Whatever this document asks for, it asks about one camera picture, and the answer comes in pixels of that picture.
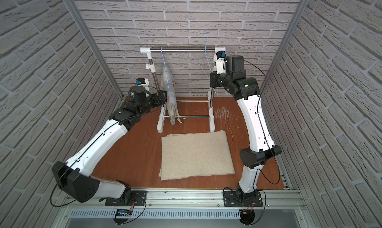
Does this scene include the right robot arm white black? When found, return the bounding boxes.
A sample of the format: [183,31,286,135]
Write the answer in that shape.
[210,50,282,206]

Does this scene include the metal clothes rack white joints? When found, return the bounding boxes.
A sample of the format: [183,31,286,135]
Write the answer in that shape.
[139,46,226,133]

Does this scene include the left controller board with wires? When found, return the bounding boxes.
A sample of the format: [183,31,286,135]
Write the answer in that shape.
[113,197,147,226]

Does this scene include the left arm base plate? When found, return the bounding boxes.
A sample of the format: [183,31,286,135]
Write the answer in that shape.
[105,190,148,207]

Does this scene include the blue wire hanger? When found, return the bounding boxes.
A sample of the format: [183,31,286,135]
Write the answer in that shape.
[161,48,177,108]
[194,29,212,78]

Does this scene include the plaid blue cream scarf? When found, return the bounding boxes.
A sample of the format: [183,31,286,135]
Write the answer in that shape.
[161,65,182,125]

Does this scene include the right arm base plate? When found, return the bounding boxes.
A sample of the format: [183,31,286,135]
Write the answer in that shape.
[223,187,264,208]

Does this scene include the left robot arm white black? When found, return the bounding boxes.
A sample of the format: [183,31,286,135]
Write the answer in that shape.
[52,86,167,205]

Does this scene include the left corner aluminium post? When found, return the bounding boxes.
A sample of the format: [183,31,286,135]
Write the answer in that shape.
[63,0,124,99]

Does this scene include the beige wool scarf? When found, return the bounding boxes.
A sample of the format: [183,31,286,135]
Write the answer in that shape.
[158,130,235,181]

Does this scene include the loose scarf fringe threads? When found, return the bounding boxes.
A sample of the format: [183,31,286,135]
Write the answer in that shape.
[214,107,244,143]

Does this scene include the aluminium front rail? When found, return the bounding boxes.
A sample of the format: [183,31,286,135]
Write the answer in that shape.
[58,188,307,221]

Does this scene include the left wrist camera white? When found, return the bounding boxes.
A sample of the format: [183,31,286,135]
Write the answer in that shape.
[136,78,150,92]

